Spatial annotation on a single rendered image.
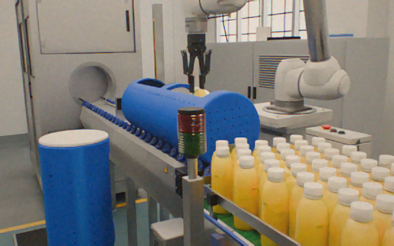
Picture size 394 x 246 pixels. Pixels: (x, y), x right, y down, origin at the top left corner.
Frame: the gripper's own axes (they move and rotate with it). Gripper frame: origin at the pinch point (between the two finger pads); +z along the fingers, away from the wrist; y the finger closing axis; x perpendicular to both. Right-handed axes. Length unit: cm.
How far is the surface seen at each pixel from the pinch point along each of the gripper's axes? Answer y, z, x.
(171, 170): 11.9, 35.5, -0.7
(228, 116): -0.1, 9.6, 24.4
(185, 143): 38, 5, 67
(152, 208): -7, 85, -74
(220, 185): 18, 25, 48
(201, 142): 35, 5, 69
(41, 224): 51, 127, -178
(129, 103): 14, 13, -49
